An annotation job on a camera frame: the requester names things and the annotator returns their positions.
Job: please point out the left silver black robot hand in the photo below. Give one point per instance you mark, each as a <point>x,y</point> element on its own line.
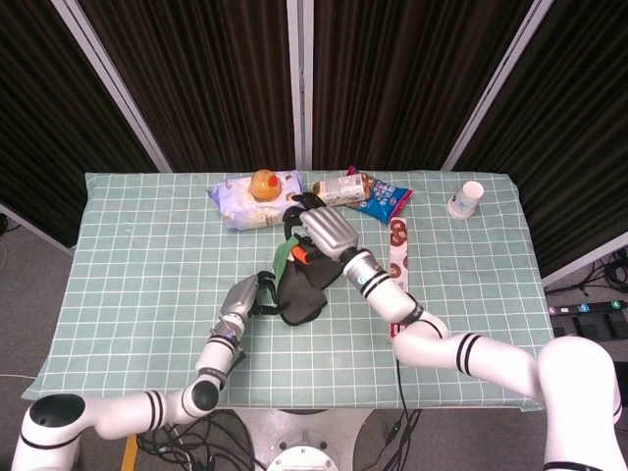
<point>240,297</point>

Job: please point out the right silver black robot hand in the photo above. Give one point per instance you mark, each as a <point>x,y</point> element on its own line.
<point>329,230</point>

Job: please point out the green cloth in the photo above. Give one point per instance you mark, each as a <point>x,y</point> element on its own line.
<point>301,294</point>

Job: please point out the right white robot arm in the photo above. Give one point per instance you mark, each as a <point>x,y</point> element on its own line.
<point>490,363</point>

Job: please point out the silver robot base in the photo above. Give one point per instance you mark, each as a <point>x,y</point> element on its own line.
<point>304,436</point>

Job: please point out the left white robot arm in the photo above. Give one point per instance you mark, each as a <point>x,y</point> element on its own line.
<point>122,414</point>

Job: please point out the amber tea bottle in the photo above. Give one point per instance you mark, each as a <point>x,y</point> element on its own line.
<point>341,186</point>

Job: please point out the blue red snack bag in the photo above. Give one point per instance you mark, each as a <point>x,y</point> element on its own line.
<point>385,198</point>

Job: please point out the long pink snack box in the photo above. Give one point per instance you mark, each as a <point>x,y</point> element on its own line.
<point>397,245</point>

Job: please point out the orange jelly cup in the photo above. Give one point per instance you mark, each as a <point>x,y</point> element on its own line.
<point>265,185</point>

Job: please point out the pale blue bread bag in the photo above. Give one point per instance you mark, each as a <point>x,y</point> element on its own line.
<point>250,213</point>

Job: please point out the green checked tablecloth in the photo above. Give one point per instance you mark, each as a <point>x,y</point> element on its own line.
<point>147,275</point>

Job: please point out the white paper cup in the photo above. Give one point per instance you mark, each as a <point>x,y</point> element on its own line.
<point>463,201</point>

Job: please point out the dark ribbed partition panel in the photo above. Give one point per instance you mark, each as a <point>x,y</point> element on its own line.
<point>402,83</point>
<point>574,147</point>
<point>206,83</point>
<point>49,122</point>

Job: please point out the yellow floor tape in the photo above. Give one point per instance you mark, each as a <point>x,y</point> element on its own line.
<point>128,454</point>

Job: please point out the black foot pedal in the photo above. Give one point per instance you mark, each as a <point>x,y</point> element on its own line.
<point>588,325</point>
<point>618,325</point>

